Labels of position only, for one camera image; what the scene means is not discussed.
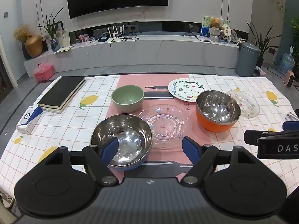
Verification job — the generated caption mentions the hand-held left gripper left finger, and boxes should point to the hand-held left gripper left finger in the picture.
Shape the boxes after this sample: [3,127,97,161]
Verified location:
[40,136,119,186]

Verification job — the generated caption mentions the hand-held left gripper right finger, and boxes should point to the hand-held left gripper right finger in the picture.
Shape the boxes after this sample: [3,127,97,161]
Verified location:
[182,136,260,186]

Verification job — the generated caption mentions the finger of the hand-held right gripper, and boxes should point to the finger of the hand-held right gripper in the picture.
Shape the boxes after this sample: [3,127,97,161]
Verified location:
[282,121,299,131]
[243,130,299,146]

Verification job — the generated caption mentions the steel bowl with blue outside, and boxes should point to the steel bowl with blue outside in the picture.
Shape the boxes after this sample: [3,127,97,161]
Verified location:
[90,114,153,171]

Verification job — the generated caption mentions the small clear glass plate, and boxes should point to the small clear glass plate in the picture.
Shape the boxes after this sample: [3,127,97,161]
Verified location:
[226,90,260,118]

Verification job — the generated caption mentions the large clear glass plate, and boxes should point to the large clear glass plate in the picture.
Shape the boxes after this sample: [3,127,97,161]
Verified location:
[138,103,192,149]

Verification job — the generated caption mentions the steel bowl with orange outside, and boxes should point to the steel bowl with orange outside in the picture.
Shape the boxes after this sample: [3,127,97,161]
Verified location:
[196,90,241,133]

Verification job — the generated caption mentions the green ceramic bowl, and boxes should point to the green ceramic bowl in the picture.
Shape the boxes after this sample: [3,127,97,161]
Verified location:
[111,85,145,113]

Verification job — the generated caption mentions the white painted plate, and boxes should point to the white painted plate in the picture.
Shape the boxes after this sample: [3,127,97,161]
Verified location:
[168,78,206,102]

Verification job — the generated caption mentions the white checked lemon tablecloth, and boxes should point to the white checked lemon tablecloth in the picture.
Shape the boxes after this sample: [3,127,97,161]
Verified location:
[0,75,295,193]

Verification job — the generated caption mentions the pink heater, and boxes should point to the pink heater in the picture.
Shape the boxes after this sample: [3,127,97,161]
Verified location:
[283,69,295,88]

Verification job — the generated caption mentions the blue water bottle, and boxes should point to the blue water bottle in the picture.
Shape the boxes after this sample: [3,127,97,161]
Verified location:
[278,46,295,76]

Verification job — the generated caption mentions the tall potted floor plant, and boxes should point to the tall potted floor plant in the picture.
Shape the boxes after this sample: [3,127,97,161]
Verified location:
[246,21,281,68]

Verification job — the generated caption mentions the grey trash bin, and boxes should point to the grey trash bin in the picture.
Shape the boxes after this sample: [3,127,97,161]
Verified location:
[235,41,260,77]

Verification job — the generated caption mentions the pink printed mat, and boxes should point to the pink printed mat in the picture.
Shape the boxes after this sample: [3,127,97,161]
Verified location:
[106,74,219,185]

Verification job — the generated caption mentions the black notebook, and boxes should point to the black notebook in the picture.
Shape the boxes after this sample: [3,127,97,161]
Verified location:
[37,76,86,109]

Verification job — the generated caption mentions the white and blue box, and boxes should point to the white and blue box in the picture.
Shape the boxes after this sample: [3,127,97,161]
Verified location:
[16,106,44,135]

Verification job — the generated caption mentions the leafy plant on cabinet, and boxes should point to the leafy plant on cabinet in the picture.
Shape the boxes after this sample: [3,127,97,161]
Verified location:
[290,16,299,75]

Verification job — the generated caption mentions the grey marble television cabinet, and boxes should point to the grey marble television cabinet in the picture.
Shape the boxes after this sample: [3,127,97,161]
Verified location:
[23,35,240,78]

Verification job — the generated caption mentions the pink basket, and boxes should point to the pink basket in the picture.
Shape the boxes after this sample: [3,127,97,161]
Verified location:
[33,63,55,82]

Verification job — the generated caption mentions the round white fan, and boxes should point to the round white fan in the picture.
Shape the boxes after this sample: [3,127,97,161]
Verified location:
[221,23,233,43]

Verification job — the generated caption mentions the pale papers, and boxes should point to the pale papers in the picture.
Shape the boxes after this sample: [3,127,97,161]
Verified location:
[54,45,74,54]

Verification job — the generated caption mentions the white router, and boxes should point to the white router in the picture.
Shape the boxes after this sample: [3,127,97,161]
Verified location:
[107,24,127,40]

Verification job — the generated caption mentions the teddy bear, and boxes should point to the teddy bear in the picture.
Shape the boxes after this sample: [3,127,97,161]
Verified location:
[209,18,222,42]

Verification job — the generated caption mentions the green plant in blue vase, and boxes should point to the green plant in blue vase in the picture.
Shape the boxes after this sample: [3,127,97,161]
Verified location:
[37,7,64,52]

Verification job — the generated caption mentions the white drawing card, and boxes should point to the white drawing card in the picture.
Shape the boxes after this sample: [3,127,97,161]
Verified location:
[56,29,70,47]

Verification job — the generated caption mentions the green painted picture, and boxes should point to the green painted picture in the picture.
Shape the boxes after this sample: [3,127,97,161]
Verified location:
[201,16,231,38]

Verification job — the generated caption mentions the gold vase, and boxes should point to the gold vase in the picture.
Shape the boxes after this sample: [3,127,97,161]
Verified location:
[24,35,44,58]

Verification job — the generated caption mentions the dark vase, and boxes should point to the dark vase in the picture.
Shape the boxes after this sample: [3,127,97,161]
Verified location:
[21,42,32,60]

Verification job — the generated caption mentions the dried yellow flowers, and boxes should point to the dried yellow flowers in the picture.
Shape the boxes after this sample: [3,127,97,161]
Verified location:
[13,24,32,43]

